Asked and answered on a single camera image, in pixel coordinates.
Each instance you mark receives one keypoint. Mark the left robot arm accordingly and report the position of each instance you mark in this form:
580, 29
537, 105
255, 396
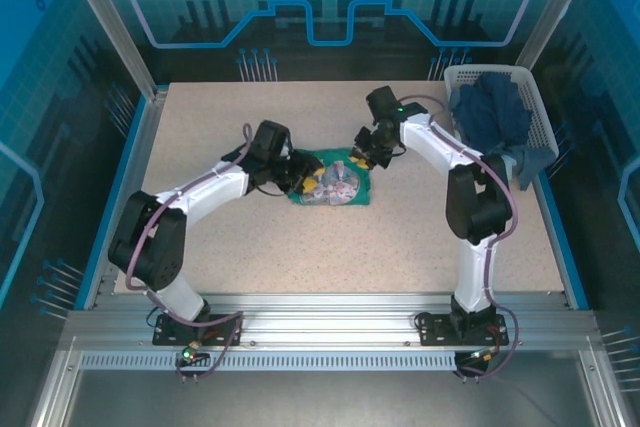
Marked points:
210, 187

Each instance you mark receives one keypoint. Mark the white plastic laundry basket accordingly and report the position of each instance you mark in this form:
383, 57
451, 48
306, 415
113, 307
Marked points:
537, 112

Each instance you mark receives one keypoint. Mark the controller board with led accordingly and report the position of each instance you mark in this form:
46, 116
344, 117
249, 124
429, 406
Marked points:
480, 354
189, 354

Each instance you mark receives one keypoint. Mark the aluminium frame post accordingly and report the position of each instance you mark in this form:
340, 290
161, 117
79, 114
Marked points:
120, 37
555, 12

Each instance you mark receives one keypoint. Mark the aluminium mounting rail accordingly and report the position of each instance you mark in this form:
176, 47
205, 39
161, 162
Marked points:
325, 322

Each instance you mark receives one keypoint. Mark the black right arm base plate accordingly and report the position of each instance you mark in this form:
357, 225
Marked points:
435, 334

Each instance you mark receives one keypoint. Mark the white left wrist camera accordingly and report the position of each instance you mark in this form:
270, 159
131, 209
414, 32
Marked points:
285, 148

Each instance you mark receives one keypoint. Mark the left controller board with LED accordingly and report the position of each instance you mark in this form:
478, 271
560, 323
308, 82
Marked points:
189, 354

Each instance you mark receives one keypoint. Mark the dark blue t-shirt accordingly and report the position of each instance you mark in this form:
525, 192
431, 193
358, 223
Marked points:
490, 117

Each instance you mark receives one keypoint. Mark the grey-blue t-shirt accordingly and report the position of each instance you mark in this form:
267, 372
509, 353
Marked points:
532, 162

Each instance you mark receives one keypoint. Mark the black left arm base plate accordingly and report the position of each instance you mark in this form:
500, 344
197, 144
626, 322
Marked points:
170, 334

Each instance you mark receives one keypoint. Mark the green printed t-shirt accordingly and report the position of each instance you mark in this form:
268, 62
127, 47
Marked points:
332, 187

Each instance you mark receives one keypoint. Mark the right controller board with LED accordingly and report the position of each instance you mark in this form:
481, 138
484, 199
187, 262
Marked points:
480, 354

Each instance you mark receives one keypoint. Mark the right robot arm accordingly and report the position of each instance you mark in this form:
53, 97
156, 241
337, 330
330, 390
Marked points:
435, 142

